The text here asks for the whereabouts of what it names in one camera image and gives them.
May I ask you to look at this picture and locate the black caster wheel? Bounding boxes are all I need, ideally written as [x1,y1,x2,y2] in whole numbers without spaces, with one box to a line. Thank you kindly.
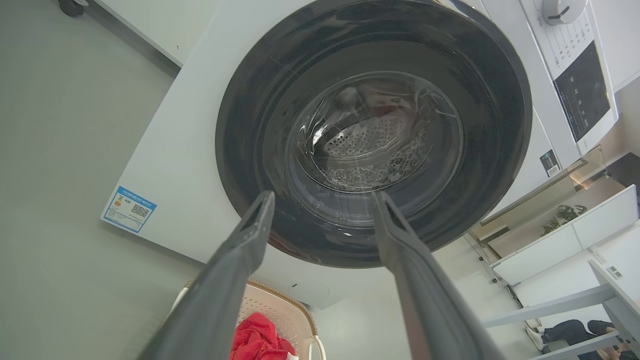
[58,0,87,18]

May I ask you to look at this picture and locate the black washing machine display panel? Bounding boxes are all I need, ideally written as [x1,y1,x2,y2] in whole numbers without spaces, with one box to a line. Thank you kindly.
[553,41,612,142]

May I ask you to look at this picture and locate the black round washing machine door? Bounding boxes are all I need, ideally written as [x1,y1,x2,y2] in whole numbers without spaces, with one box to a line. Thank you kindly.
[215,0,533,269]

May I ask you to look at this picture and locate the white front-load washing machine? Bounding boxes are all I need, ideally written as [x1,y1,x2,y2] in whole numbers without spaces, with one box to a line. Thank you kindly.
[100,0,621,311]

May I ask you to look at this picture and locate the right grey caster leg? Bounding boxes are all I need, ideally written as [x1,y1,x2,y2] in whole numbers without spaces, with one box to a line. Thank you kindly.
[482,259,640,360]

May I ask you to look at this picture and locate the round filter cover flap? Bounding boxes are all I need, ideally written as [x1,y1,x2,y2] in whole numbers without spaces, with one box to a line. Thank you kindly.
[287,282,331,304]

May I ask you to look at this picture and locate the small black corner sticker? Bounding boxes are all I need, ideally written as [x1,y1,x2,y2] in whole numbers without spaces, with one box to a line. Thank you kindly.
[539,149,561,178]

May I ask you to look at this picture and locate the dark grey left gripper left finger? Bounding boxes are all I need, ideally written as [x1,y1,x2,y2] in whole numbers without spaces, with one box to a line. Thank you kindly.
[137,190,277,360]

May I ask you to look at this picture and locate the white round control knob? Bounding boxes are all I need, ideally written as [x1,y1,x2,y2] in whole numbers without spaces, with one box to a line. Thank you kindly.
[541,0,588,26]

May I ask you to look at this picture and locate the white perforated laundry basket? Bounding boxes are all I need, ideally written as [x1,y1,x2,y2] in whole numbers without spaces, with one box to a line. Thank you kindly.
[167,279,327,360]

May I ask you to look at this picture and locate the blue white energy label sticker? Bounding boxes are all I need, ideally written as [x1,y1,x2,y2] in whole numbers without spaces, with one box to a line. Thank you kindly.
[101,186,158,234]

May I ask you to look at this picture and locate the white partition panel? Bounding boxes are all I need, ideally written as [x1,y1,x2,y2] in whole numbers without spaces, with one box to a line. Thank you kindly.
[492,184,640,287]

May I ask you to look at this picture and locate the green potted plant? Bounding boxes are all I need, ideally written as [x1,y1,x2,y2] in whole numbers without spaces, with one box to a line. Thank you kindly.
[540,204,588,237]

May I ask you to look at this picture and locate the person's legs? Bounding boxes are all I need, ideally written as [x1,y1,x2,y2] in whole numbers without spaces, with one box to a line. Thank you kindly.
[525,319,640,360]

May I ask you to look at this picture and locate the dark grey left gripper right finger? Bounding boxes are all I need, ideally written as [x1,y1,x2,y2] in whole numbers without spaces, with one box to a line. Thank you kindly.
[371,190,508,360]

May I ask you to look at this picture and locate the red and white garment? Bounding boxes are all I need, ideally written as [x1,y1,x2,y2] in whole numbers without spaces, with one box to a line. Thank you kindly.
[230,312,297,360]

